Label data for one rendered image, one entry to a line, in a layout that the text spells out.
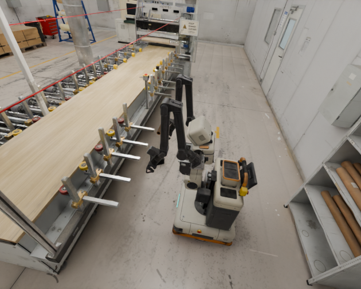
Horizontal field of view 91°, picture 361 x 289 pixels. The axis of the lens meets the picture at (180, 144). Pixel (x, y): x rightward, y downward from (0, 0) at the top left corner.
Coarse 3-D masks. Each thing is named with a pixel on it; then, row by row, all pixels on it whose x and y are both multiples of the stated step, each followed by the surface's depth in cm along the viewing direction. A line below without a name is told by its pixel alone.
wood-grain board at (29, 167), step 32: (128, 64) 365; (160, 64) 382; (96, 96) 251; (128, 96) 259; (32, 128) 187; (64, 128) 191; (96, 128) 196; (0, 160) 152; (32, 160) 155; (64, 160) 158; (32, 192) 132; (0, 224) 113
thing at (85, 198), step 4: (68, 196) 140; (84, 196) 141; (84, 200) 140; (88, 200) 139; (92, 200) 139; (96, 200) 139; (100, 200) 139; (104, 200) 140; (104, 204) 139; (108, 204) 138; (112, 204) 138; (116, 204) 138
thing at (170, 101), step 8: (160, 104) 103; (168, 104) 103; (176, 104) 105; (176, 112) 106; (176, 120) 110; (176, 128) 114; (184, 128) 117; (176, 136) 119; (184, 136) 118; (184, 144) 122; (184, 152) 124; (184, 160) 127
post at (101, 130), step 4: (100, 128) 151; (100, 132) 153; (104, 132) 157; (100, 136) 157; (104, 136) 158; (104, 140) 159; (104, 144) 162; (104, 148) 165; (108, 148) 169; (104, 152) 169; (108, 152) 171; (108, 160) 176; (108, 164) 180
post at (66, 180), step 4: (64, 176) 120; (64, 180) 118; (68, 180) 121; (64, 184) 121; (68, 184) 121; (72, 184) 126; (68, 188) 124; (72, 188) 126; (68, 192) 127; (72, 192) 127; (76, 192) 132; (72, 196) 130; (76, 196) 133; (76, 200) 133; (80, 208) 141
